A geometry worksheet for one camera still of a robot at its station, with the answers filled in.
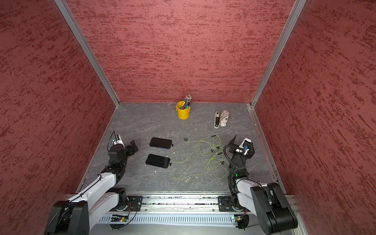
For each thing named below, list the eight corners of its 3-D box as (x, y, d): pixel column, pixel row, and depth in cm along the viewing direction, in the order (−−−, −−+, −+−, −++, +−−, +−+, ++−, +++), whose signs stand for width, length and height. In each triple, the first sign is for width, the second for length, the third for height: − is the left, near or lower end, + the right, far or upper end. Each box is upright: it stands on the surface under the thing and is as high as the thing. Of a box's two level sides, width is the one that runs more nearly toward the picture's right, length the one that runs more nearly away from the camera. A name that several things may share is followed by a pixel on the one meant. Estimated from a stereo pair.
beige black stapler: (214, 128, 108) (215, 123, 104) (214, 115, 116) (215, 110, 112) (218, 128, 108) (219, 124, 103) (218, 115, 116) (219, 111, 112)
